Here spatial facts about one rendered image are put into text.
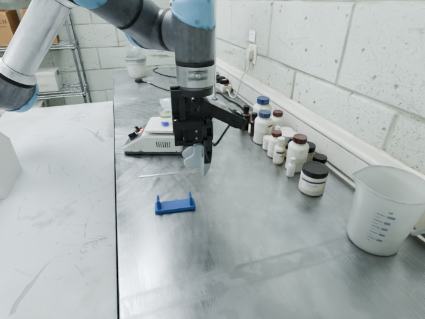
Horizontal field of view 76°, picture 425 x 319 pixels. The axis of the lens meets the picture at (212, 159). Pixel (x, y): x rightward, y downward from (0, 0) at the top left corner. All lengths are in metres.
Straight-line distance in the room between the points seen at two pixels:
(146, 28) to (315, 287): 0.56
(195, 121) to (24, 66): 0.59
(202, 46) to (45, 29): 0.54
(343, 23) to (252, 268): 0.70
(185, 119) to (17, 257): 0.44
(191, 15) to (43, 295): 0.55
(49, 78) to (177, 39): 2.66
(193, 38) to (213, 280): 0.44
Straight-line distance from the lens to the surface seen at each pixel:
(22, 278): 0.67
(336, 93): 0.94
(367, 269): 0.65
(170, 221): 0.67
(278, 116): 1.03
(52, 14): 0.94
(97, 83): 3.42
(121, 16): 0.53
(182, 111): 0.56
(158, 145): 0.92
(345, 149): 0.87
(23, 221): 0.80
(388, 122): 0.82
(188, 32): 0.51
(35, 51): 0.97
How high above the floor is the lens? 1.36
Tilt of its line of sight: 31 degrees down
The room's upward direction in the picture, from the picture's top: straight up
